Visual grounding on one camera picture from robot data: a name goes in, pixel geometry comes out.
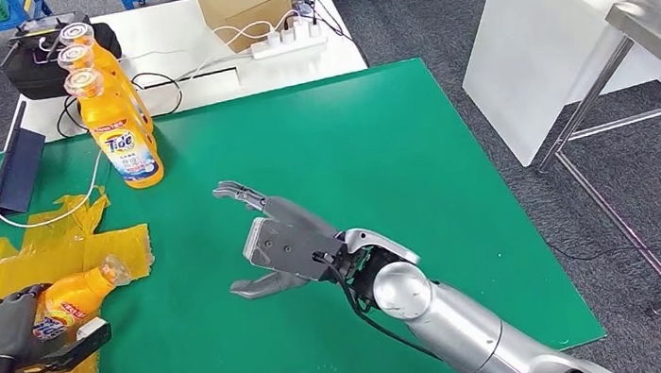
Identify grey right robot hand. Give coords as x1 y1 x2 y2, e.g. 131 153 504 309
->
212 167 347 304

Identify orange detergent bottle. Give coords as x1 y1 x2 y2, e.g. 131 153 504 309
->
57 14 157 146
0 253 144 373
61 60 167 197
56 36 159 161

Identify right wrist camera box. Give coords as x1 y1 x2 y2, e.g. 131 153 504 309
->
239 207 349 291

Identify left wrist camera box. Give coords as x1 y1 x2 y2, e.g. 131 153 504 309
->
8 315 118 373

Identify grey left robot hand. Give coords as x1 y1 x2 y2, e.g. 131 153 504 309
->
0 281 65 373

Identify green table mat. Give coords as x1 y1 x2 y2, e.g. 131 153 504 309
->
0 38 612 373

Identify white charging cable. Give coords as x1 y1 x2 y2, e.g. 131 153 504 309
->
0 8 332 232

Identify black power cables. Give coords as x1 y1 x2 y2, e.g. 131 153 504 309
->
246 0 372 83

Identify brown cardboard box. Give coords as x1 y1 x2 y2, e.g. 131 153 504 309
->
195 0 299 59

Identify white desk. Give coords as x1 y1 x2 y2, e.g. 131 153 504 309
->
450 0 661 174

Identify black floor cable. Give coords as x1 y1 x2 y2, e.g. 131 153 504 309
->
548 226 661 277

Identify coiled black cable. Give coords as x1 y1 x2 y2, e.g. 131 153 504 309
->
51 67 188 141

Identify black carry bag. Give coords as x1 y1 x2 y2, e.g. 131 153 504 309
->
0 9 128 105

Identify white table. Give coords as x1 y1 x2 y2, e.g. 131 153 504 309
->
0 0 374 149

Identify white power strip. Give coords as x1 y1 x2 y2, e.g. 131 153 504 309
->
247 18 331 62

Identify black remote controller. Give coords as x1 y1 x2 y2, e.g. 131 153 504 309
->
0 9 98 68

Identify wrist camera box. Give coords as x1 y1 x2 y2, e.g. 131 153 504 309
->
8 315 118 373
239 207 349 291

